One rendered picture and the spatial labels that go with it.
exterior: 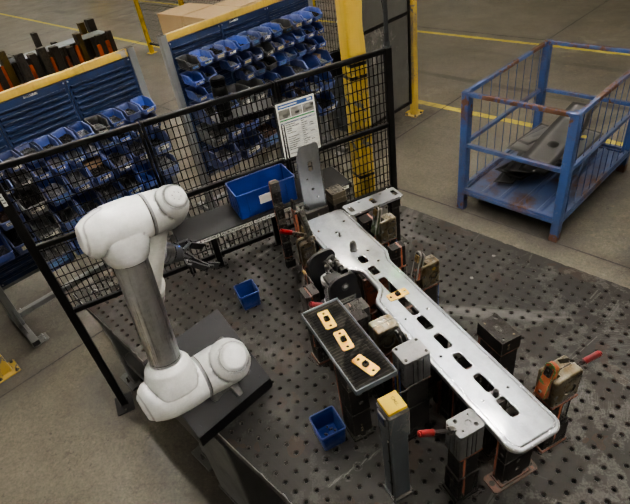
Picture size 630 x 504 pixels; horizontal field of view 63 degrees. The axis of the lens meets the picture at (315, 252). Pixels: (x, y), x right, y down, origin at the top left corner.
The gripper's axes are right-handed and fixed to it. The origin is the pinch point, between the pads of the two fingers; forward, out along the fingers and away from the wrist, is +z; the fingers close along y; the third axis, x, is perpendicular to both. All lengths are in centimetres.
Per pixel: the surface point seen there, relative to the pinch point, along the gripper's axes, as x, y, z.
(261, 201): 25.2, -11.2, 25.0
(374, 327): 34, 83, -1
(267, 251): -5, -14, 52
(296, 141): 53, -28, 44
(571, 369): 63, 133, 18
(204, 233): 1.3, -15.4, 6.3
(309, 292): 25, 54, 0
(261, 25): 82, -202, 136
